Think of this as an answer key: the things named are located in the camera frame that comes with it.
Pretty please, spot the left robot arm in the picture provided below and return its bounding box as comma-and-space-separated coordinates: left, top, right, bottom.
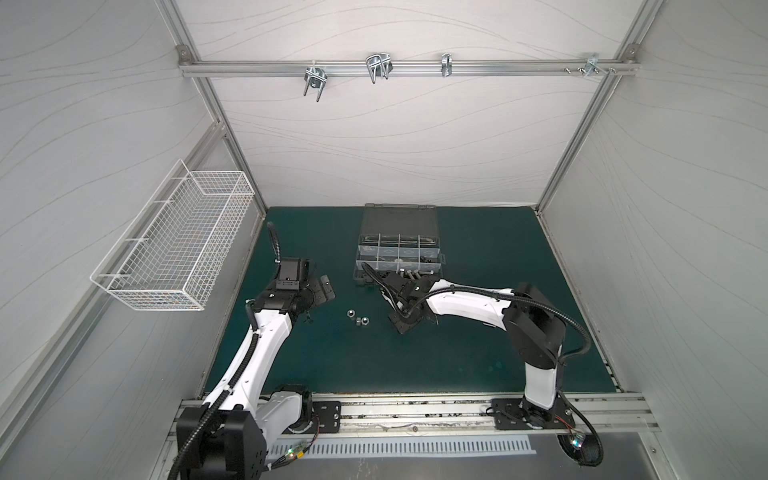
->
167, 258, 335, 479

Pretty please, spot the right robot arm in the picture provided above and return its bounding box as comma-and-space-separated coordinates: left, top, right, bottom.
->
372, 272, 592, 431

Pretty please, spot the grey compartment organizer box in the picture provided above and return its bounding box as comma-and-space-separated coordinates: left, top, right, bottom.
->
353, 203, 444, 285

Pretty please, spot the green table mat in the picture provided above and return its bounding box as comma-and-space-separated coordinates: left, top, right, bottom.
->
203, 206, 618, 395

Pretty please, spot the white vent strip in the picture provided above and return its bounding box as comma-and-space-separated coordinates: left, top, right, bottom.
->
303, 434, 537, 460

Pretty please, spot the metal u-bolt clamp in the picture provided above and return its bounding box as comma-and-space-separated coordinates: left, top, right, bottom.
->
303, 66, 328, 102
365, 53, 393, 84

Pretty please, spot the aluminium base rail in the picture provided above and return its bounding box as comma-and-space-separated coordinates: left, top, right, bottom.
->
313, 392, 661, 438

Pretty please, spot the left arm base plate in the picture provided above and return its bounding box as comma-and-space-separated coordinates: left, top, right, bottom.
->
285, 401, 342, 435

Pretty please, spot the white wire basket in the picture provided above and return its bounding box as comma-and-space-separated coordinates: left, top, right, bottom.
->
90, 159, 254, 312

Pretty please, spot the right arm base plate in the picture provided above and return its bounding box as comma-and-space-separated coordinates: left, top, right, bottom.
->
485, 397, 576, 431

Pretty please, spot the small metal bracket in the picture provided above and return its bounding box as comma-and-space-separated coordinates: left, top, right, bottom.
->
441, 53, 453, 78

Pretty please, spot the aluminium crossbar rail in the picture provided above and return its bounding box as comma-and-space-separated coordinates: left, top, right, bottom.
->
179, 57, 641, 78

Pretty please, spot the right metal rail clamp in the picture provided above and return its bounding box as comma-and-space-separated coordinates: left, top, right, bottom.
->
564, 54, 617, 78

